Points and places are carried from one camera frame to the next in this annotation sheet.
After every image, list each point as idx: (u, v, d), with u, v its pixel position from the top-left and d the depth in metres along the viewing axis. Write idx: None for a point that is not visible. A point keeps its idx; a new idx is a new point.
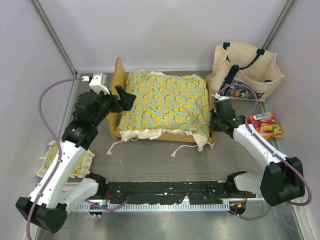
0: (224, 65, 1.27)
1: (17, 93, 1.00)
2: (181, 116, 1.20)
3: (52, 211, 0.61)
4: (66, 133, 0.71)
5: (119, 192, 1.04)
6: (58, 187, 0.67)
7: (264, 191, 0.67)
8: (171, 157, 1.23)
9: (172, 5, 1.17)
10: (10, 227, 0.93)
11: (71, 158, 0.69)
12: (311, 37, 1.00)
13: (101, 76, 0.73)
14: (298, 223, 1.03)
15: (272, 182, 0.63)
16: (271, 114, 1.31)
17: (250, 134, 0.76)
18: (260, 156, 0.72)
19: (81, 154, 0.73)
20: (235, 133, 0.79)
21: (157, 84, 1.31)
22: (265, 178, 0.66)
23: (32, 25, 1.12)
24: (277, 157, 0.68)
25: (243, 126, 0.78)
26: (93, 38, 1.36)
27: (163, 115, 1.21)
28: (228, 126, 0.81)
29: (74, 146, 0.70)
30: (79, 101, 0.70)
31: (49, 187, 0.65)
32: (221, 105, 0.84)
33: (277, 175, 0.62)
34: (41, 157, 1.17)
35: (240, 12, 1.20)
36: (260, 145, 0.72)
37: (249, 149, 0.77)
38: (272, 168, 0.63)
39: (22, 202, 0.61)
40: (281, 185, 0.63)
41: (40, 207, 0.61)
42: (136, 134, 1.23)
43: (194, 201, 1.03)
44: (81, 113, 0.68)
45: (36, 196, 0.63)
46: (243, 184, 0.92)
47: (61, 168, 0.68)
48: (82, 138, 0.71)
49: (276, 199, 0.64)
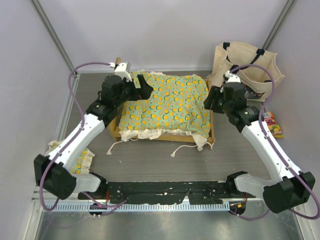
0: (224, 65, 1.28)
1: (17, 93, 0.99)
2: (181, 116, 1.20)
3: (66, 172, 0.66)
4: (90, 108, 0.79)
5: (120, 192, 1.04)
6: (75, 152, 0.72)
7: (269, 199, 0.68)
8: (171, 157, 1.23)
9: (173, 5, 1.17)
10: (10, 227, 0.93)
11: (92, 128, 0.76)
12: (311, 37, 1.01)
13: (126, 64, 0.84)
14: (297, 223, 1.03)
15: (281, 197, 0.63)
16: (271, 114, 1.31)
17: (263, 137, 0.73)
18: (271, 165, 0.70)
19: (100, 129, 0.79)
20: (247, 131, 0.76)
21: (157, 84, 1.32)
22: (272, 190, 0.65)
23: (32, 25, 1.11)
24: (291, 172, 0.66)
25: (256, 124, 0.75)
26: (93, 38, 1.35)
27: (162, 115, 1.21)
28: (238, 118, 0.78)
29: (97, 119, 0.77)
30: (106, 80, 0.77)
31: (68, 148, 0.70)
32: (232, 93, 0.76)
33: (289, 191, 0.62)
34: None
35: (240, 13, 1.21)
36: (273, 153, 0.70)
37: (258, 150, 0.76)
38: (284, 184, 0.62)
39: (40, 158, 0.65)
40: (289, 200, 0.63)
41: (57, 165, 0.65)
42: (136, 134, 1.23)
43: (194, 200, 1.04)
44: (107, 91, 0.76)
45: (56, 154, 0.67)
46: (244, 186, 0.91)
47: (82, 135, 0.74)
48: (105, 114, 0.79)
49: (280, 209, 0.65)
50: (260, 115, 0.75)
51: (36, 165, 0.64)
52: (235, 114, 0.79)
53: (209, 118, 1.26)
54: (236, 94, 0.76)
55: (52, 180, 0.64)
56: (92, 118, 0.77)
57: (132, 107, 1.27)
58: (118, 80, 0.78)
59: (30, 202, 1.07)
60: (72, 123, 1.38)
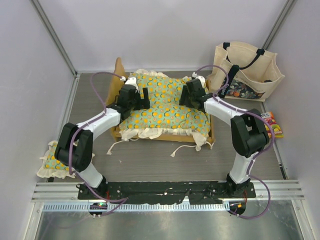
0: (224, 66, 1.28)
1: (17, 93, 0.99)
2: (182, 114, 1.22)
3: (91, 139, 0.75)
4: (111, 106, 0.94)
5: (119, 192, 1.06)
6: (98, 128, 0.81)
7: (236, 145, 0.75)
8: (171, 157, 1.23)
9: (173, 5, 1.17)
10: (10, 227, 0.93)
11: (113, 116, 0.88)
12: (311, 37, 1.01)
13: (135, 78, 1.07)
14: (298, 224, 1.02)
15: (238, 131, 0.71)
16: (271, 113, 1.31)
17: (217, 103, 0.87)
18: (227, 117, 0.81)
19: (114, 122, 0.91)
20: (206, 105, 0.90)
21: (159, 89, 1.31)
22: (234, 131, 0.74)
23: (32, 25, 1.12)
24: (239, 112, 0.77)
25: (211, 99, 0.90)
26: (93, 38, 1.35)
27: (164, 113, 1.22)
28: (199, 104, 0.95)
29: (116, 112, 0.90)
30: (124, 86, 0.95)
31: (94, 123, 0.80)
32: (193, 86, 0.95)
33: (240, 123, 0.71)
34: (41, 157, 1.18)
35: (239, 12, 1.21)
36: (226, 107, 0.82)
37: (220, 117, 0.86)
38: (235, 119, 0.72)
39: (70, 125, 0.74)
40: (247, 133, 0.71)
41: (86, 130, 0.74)
42: (136, 133, 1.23)
43: (194, 201, 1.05)
44: (124, 94, 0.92)
45: (85, 123, 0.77)
46: (237, 175, 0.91)
47: (104, 117, 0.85)
48: (121, 112, 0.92)
49: (246, 147, 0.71)
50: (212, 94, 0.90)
51: (65, 130, 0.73)
52: (197, 100, 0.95)
53: (209, 119, 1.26)
54: (196, 86, 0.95)
55: (80, 142, 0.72)
56: (113, 111, 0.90)
57: None
58: (132, 86, 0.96)
59: (30, 202, 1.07)
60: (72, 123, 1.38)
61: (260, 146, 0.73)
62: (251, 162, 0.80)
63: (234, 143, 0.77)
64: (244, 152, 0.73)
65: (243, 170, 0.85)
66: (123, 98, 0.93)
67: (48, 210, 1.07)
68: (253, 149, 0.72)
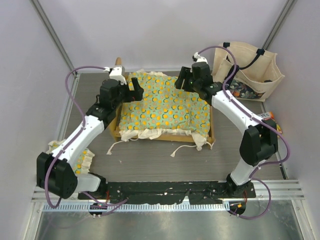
0: (223, 65, 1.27)
1: (17, 93, 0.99)
2: (180, 116, 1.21)
3: (69, 168, 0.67)
4: (90, 110, 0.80)
5: (119, 192, 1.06)
6: (78, 150, 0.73)
7: (244, 153, 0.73)
8: (171, 157, 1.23)
9: (173, 5, 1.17)
10: (10, 227, 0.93)
11: (93, 127, 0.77)
12: (311, 37, 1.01)
13: (121, 68, 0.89)
14: (298, 224, 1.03)
15: (251, 144, 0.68)
16: (271, 114, 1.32)
17: (228, 101, 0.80)
18: (239, 122, 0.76)
19: (99, 130, 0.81)
20: (215, 100, 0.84)
21: (157, 86, 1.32)
22: (244, 141, 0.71)
23: (32, 25, 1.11)
24: (254, 120, 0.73)
25: (220, 93, 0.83)
26: (93, 38, 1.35)
27: (162, 114, 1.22)
28: (206, 94, 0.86)
29: (98, 119, 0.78)
30: (104, 84, 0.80)
31: (71, 146, 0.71)
32: (200, 71, 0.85)
33: (255, 136, 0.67)
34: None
35: (239, 12, 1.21)
36: (239, 111, 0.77)
37: (229, 116, 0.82)
38: (250, 131, 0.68)
39: (44, 156, 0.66)
40: (259, 146, 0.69)
41: (61, 161, 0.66)
42: (136, 134, 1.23)
43: (194, 201, 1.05)
44: (105, 94, 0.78)
45: (59, 152, 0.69)
46: (238, 178, 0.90)
47: (83, 134, 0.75)
48: (104, 115, 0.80)
49: (255, 157, 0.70)
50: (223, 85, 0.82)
51: (40, 164, 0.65)
52: (203, 90, 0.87)
53: (209, 118, 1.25)
54: (203, 72, 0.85)
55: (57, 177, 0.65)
56: (93, 119, 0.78)
57: (131, 108, 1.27)
58: (115, 83, 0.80)
59: (30, 202, 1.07)
60: (72, 123, 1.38)
61: (268, 156, 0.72)
62: (255, 169, 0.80)
63: (240, 149, 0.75)
64: (252, 161, 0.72)
65: (246, 175, 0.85)
66: (104, 98, 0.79)
67: (48, 210, 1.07)
68: (261, 159, 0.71)
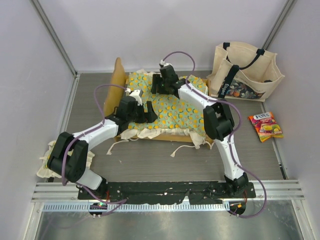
0: (224, 65, 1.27)
1: (16, 93, 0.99)
2: (175, 114, 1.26)
3: (86, 150, 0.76)
4: (109, 116, 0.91)
5: (119, 192, 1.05)
6: (94, 139, 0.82)
7: (208, 130, 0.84)
8: (171, 157, 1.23)
9: (173, 5, 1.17)
10: (10, 227, 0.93)
11: (110, 127, 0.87)
12: (311, 37, 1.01)
13: (140, 91, 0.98)
14: (298, 223, 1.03)
15: (210, 120, 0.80)
16: (271, 114, 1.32)
17: (190, 91, 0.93)
18: (200, 106, 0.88)
19: (112, 133, 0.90)
20: (180, 93, 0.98)
21: None
22: (205, 119, 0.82)
23: (32, 25, 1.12)
24: (210, 102, 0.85)
25: (184, 86, 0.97)
26: (93, 38, 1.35)
27: (158, 114, 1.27)
28: (173, 89, 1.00)
29: (114, 124, 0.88)
30: (123, 98, 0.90)
31: (90, 133, 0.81)
32: (166, 72, 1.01)
33: (211, 113, 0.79)
34: (41, 157, 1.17)
35: (239, 13, 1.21)
36: (198, 97, 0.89)
37: (193, 104, 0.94)
38: (207, 109, 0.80)
39: (65, 134, 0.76)
40: (216, 121, 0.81)
41: (81, 141, 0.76)
42: (135, 133, 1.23)
43: (194, 201, 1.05)
44: (123, 106, 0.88)
45: (80, 134, 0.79)
46: (227, 168, 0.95)
47: (101, 128, 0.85)
48: (119, 124, 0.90)
49: (216, 132, 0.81)
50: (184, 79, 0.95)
51: (61, 140, 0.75)
52: (171, 86, 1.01)
53: None
54: (168, 72, 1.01)
55: (74, 154, 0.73)
56: (110, 122, 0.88)
57: None
58: (133, 99, 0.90)
59: (30, 202, 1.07)
60: (72, 123, 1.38)
61: (227, 130, 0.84)
62: (230, 146, 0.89)
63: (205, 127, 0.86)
64: (214, 135, 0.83)
65: (229, 159, 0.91)
66: (121, 109, 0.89)
67: (48, 210, 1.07)
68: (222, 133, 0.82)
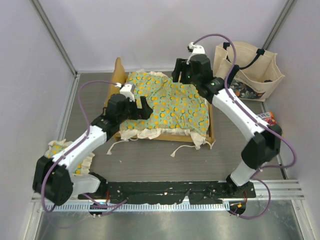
0: (224, 65, 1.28)
1: (16, 93, 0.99)
2: (177, 114, 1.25)
3: (67, 175, 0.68)
4: (95, 121, 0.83)
5: (120, 191, 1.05)
6: (79, 157, 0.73)
7: (246, 157, 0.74)
8: (171, 157, 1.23)
9: (173, 5, 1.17)
10: (10, 227, 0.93)
11: (96, 137, 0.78)
12: (311, 37, 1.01)
13: (131, 85, 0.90)
14: (298, 223, 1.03)
15: (257, 150, 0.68)
16: (271, 113, 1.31)
17: (231, 102, 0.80)
18: (243, 125, 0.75)
19: (102, 140, 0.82)
20: (216, 100, 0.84)
21: (156, 87, 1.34)
22: (248, 146, 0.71)
23: (32, 25, 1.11)
24: (260, 126, 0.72)
25: (223, 92, 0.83)
26: (93, 38, 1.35)
27: (159, 114, 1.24)
28: (206, 91, 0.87)
29: (101, 131, 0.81)
30: (112, 98, 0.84)
31: (72, 153, 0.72)
32: (200, 66, 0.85)
33: (261, 143, 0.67)
34: (41, 157, 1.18)
35: (240, 12, 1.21)
36: (242, 114, 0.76)
37: (231, 117, 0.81)
38: (256, 138, 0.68)
39: (44, 159, 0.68)
40: (263, 152, 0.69)
41: (60, 167, 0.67)
42: (135, 133, 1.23)
43: (195, 200, 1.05)
44: (112, 107, 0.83)
45: (60, 157, 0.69)
46: (239, 178, 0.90)
47: (86, 142, 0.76)
48: (108, 127, 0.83)
49: (257, 162, 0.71)
50: (224, 82, 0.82)
51: (39, 166, 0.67)
52: (204, 87, 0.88)
53: (207, 116, 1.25)
54: (203, 67, 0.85)
55: (54, 182, 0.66)
56: (96, 129, 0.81)
57: None
58: (122, 99, 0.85)
59: (30, 202, 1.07)
60: (72, 123, 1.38)
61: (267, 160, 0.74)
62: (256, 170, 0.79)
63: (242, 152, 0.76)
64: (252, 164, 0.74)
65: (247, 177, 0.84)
66: (111, 109, 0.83)
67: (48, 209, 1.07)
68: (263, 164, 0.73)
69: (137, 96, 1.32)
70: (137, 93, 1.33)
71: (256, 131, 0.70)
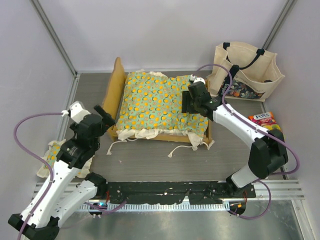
0: (223, 65, 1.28)
1: (16, 93, 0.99)
2: (178, 116, 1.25)
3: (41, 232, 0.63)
4: (60, 153, 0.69)
5: (119, 191, 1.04)
6: (49, 206, 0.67)
7: (254, 167, 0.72)
8: (168, 158, 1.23)
9: (173, 5, 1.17)
10: (10, 227, 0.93)
11: (63, 179, 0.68)
12: (311, 37, 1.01)
13: (79, 103, 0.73)
14: (298, 223, 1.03)
15: (261, 156, 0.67)
16: (271, 114, 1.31)
17: (230, 114, 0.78)
18: (244, 135, 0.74)
19: (74, 174, 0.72)
20: (215, 115, 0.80)
21: (156, 86, 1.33)
22: (252, 154, 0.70)
23: (32, 26, 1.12)
24: (259, 132, 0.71)
25: (221, 108, 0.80)
26: (93, 38, 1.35)
27: (161, 116, 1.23)
28: (206, 109, 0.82)
29: (67, 168, 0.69)
30: (85, 119, 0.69)
31: (40, 207, 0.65)
32: (196, 90, 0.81)
33: (263, 149, 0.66)
34: (41, 157, 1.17)
35: (239, 13, 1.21)
36: (241, 123, 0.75)
37: (232, 130, 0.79)
38: (257, 143, 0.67)
39: (13, 219, 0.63)
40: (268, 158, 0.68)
41: (30, 227, 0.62)
42: (133, 133, 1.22)
43: (195, 200, 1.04)
44: (84, 131, 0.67)
45: (27, 216, 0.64)
46: (241, 181, 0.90)
47: (53, 188, 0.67)
48: (77, 157, 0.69)
49: (266, 171, 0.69)
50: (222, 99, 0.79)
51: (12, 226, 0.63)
52: (203, 106, 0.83)
53: None
54: (200, 90, 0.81)
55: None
56: (64, 166, 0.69)
57: (130, 108, 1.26)
58: (98, 120, 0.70)
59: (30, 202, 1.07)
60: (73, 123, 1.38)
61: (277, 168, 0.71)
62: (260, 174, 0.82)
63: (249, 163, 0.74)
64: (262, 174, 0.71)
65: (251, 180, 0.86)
66: (82, 136, 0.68)
67: None
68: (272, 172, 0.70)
69: (137, 94, 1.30)
70: (137, 92, 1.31)
71: (257, 138, 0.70)
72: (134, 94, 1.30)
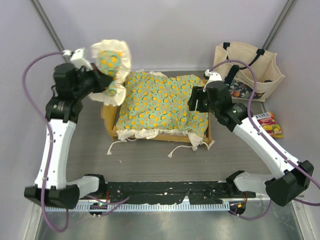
0: (224, 66, 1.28)
1: (17, 93, 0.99)
2: (178, 116, 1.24)
3: (64, 190, 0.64)
4: (49, 111, 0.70)
5: (119, 192, 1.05)
6: (61, 167, 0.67)
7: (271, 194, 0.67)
8: (168, 157, 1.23)
9: (173, 5, 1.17)
10: (10, 226, 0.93)
11: (63, 135, 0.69)
12: (311, 37, 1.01)
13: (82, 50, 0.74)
14: (298, 224, 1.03)
15: (286, 190, 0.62)
16: (271, 113, 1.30)
17: (257, 134, 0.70)
18: (271, 162, 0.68)
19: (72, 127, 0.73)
20: (239, 130, 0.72)
21: (156, 86, 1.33)
22: (275, 184, 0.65)
23: (32, 26, 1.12)
24: (290, 164, 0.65)
25: (247, 121, 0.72)
26: (93, 38, 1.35)
27: (160, 116, 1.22)
28: (227, 118, 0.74)
29: (63, 123, 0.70)
30: (57, 70, 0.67)
31: (51, 168, 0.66)
32: (217, 93, 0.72)
33: (292, 185, 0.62)
34: (123, 44, 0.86)
35: (240, 13, 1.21)
36: (269, 148, 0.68)
37: (255, 150, 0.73)
38: (286, 178, 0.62)
39: (30, 192, 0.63)
40: (292, 191, 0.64)
41: (51, 190, 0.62)
42: (133, 133, 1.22)
43: (195, 200, 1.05)
44: (63, 84, 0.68)
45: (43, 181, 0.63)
46: (244, 186, 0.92)
47: (57, 146, 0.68)
48: (66, 110, 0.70)
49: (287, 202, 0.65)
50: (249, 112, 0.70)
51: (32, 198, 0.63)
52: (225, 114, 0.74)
53: (207, 117, 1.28)
54: (221, 94, 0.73)
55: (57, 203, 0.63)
56: (58, 125, 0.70)
57: (130, 109, 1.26)
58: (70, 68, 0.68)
59: (30, 202, 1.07)
60: None
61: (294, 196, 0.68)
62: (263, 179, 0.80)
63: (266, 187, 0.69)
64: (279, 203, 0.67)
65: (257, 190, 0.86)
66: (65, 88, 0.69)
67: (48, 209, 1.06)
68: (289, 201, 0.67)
69: (137, 94, 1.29)
70: (137, 92, 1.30)
71: (287, 170, 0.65)
72: (133, 94, 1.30)
